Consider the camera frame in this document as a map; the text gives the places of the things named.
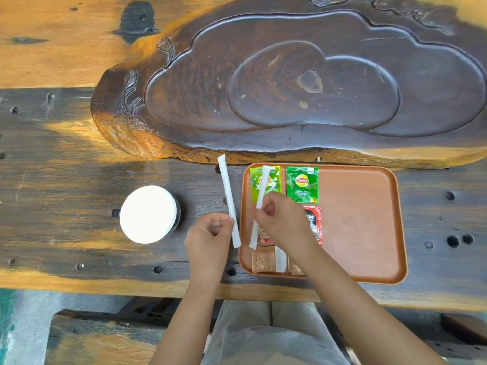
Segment person's left hand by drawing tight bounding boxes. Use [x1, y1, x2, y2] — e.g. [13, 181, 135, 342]
[184, 212, 236, 280]

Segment person's right hand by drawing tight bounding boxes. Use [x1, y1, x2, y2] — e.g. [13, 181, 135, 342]
[254, 191, 320, 263]

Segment long white stick packet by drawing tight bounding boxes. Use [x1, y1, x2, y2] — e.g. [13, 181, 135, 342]
[217, 154, 242, 249]
[249, 165, 272, 250]

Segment person's right forearm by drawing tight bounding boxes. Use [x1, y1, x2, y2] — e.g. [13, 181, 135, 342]
[291, 247, 448, 365]

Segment person's left forearm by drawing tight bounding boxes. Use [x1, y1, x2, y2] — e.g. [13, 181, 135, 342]
[149, 275, 226, 365]

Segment red coffee sachet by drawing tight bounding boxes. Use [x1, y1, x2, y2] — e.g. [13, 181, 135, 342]
[253, 204, 275, 247]
[302, 204, 323, 247]

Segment light green tea bag packet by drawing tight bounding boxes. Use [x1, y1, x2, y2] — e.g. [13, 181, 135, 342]
[249, 166, 282, 205]

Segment dark green tea bag packet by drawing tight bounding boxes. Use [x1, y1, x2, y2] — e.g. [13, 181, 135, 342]
[286, 166, 320, 204]

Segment brown rectangular serving tray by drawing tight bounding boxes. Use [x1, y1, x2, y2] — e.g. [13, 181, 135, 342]
[238, 162, 408, 285]

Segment person's grey trousers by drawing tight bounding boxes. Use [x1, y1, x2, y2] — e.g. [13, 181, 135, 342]
[200, 300, 351, 365]

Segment carved dark wooden tea tray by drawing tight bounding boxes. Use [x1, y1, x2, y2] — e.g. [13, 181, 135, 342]
[90, 0, 487, 169]

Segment dark wooden bench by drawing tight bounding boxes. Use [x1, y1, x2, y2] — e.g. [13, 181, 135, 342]
[44, 296, 214, 365]

